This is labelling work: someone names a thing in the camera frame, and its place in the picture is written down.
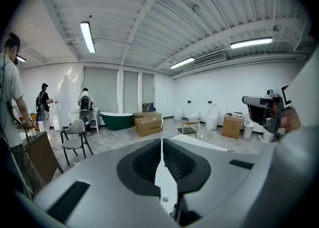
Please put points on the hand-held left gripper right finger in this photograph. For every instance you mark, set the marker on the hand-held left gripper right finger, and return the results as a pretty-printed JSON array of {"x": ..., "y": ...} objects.
[{"x": 219, "y": 177}]

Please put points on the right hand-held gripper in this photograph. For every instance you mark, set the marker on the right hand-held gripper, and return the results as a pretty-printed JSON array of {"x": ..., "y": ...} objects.
[{"x": 306, "y": 92}]

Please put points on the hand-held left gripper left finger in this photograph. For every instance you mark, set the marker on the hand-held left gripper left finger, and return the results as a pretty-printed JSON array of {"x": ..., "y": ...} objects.
[{"x": 104, "y": 187}]

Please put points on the dark green bathtub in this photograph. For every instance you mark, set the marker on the dark green bathtub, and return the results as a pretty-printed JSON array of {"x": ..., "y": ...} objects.
[{"x": 115, "y": 121}]

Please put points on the person's right hand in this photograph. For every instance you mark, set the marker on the person's right hand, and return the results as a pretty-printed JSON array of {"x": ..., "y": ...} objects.
[{"x": 292, "y": 120}]

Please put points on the white round bin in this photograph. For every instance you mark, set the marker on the white round bin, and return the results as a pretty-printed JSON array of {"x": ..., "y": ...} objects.
[{"x": 248, "y": 130}]

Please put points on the tall closed cardboard box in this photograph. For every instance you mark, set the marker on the tall closed cardboard box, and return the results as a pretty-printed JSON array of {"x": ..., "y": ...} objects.
[{"x": 231, "y": 126}]

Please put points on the tall white toilet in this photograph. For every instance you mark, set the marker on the tall white toilet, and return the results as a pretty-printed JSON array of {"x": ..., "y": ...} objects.
[{"x": 211, "y": 120}]

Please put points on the wooden stool chair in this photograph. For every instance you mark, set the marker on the wooden stool chair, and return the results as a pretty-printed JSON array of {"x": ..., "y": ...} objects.
[{"x": 188, "y": 130}]

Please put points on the small white toilet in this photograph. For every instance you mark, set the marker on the small white toilet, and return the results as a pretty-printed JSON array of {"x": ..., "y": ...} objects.
[
  {"x": 193, "y": 117},
  {"x": 178, "y": 115}
]

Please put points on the long ceiling light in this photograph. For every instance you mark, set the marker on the long ceiling light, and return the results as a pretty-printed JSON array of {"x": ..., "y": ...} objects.
[
  {"x": 87, "y": 37},
  {"x": 21, "y": 58},
  {"x": 182, "y": 63},
  {"x": 251, "y": 42}
]

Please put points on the grey chair with black legs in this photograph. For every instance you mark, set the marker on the grey chair with black legs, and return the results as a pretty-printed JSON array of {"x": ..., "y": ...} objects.
[{"x": 74, "y": 128}]

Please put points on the dark wooden table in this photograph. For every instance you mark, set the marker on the dark wooden table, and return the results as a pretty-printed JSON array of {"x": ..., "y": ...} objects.
[{"x": 42, "y": 154}]

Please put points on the white ceiling air vent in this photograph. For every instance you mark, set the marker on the white ceiling air vent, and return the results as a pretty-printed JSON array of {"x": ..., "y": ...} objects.
[{"x": 209, "y": 58}]

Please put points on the large open cardboard box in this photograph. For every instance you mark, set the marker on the large open cardboard box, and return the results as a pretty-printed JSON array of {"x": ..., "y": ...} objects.
[{"x": 148, "y": 127}]

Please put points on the grey white toilet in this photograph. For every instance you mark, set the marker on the grey white toilet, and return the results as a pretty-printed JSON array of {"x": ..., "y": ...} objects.
[{"x": 85, "y": 112}]

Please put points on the low cardboard box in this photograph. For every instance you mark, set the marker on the low cardboard box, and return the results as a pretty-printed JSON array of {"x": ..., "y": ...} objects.
[{"x": 142, "y": 115}]

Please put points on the white cup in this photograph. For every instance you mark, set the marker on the white cup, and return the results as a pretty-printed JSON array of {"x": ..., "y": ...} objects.
[{"x": 32, "y": 132}]

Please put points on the wide grey window blind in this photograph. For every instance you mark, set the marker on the wide grey window blind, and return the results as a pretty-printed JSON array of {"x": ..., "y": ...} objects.
[{"x": 99, "y": 90}]

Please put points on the narrow grey window blind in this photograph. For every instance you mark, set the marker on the narrow grey window blind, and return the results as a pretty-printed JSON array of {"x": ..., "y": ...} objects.
[{"x": 130, "y": 90}]

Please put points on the short grey window blind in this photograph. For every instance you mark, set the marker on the short grey window blind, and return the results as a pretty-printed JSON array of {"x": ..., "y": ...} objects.
[{"x": 147, "y": 87}]

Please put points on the round ceiling detector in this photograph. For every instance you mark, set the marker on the round ceiling detector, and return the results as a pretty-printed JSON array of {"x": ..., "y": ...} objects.
[{"x": 196, "y": 8}]

